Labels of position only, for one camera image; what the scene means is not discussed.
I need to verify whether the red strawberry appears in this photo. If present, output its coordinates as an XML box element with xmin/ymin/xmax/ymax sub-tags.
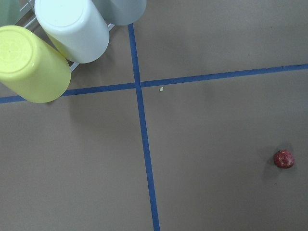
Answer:
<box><xmin>273</xmin><ymin>149</ymin><xmax>295</xmax><ymax>169</ymax></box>

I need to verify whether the grey upturned cup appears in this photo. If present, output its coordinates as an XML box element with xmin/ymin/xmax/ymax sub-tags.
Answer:
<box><xmin>93</xmin><ymin>0</ymin><xmax>147</xmax><ymax>26</ymax></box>

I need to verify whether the white upturned cup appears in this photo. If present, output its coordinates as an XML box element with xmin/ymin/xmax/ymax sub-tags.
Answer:
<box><xmin>34</xmin><ymin>0</ymin><xmax>110</xmax><ymax>64</ymax></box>

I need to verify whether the yellow upturned cup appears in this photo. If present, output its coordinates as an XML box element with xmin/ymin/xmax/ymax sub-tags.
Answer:
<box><xmin>0</xmin><ymin>26</ymin><xmax>71</xmax><ymax>103</ymax></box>

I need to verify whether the green upturned cup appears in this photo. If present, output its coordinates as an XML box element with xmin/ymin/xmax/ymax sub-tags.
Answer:
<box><xmin>0</xmin><ymin>0</ymin><xmax>21</xmax><ymax>26</ymax></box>

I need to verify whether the white wire cup rack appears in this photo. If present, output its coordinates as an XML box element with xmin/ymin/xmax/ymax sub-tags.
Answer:
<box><xmin>14</xmin><ymin>0</ymin><xmax>116</xmax><ymax>73</ymax></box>

